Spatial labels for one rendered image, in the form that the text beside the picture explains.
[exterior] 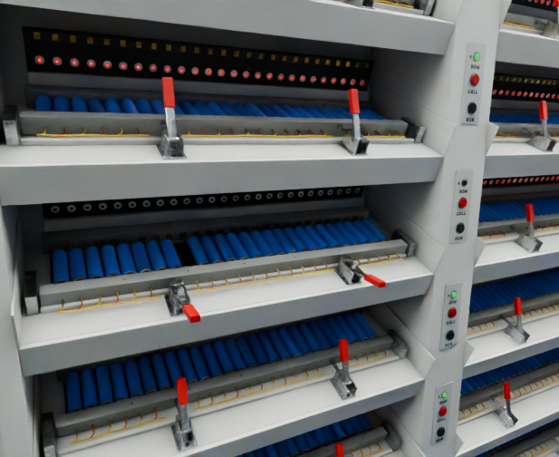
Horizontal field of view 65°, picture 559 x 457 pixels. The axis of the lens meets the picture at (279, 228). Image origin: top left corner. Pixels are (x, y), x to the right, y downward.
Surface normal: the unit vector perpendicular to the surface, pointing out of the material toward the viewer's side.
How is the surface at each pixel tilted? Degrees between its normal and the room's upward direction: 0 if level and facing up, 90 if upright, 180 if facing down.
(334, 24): 112
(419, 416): 90
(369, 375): 22
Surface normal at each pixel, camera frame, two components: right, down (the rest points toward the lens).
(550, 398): 0.17, -0.84
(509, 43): 0.41, 0.54
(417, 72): -0.90, 0.09
